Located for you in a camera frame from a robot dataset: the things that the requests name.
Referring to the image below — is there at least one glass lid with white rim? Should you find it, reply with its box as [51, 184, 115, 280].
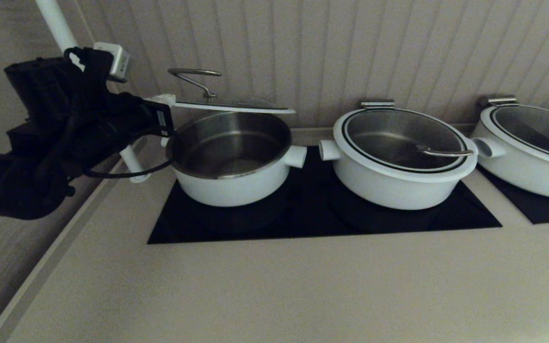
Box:
[145, 68, 297, 115]
[480, 105, 549, 171]
[333, 109, 479, 183]

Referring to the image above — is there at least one white round pole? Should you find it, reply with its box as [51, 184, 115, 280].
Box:
[35, 0, 152, 184]

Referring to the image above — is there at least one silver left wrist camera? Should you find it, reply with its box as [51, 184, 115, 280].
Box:
[93, 42, 131, 82]

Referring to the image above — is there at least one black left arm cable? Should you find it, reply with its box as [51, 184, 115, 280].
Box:
[80, 136, 176, 180]

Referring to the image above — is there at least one wide black glass cooktop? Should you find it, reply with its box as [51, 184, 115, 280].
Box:
[147, 145, 503, 245]

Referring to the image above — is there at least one chrome lid hinge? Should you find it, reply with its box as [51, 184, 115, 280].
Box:
[480, 96, 519, 108]
[360, 100, 395, 111]

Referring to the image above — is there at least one white pot with side handles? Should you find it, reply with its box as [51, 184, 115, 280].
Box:
[319, 109, 480, 211]
[161, 112, 308, 207]
[471, 105, 549, 199]

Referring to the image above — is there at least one stainless steel inner pan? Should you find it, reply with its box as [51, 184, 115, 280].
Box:
[166, 112, 293, 180]

